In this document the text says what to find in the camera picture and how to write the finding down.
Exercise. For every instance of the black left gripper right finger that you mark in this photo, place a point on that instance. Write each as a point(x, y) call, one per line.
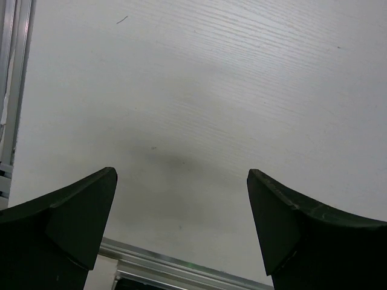
point(306, 244)

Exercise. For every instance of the aluminium front rail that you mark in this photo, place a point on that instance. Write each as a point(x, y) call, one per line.
point(142, 269)

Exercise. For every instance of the aluminium left side rail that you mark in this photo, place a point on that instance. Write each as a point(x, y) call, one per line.
point(16, 31)

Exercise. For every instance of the aluminium rail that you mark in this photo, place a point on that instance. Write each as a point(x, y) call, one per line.
point(16, 31)
point(142, 269)

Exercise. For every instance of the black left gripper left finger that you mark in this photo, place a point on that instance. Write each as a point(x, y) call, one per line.
point(52, 242)

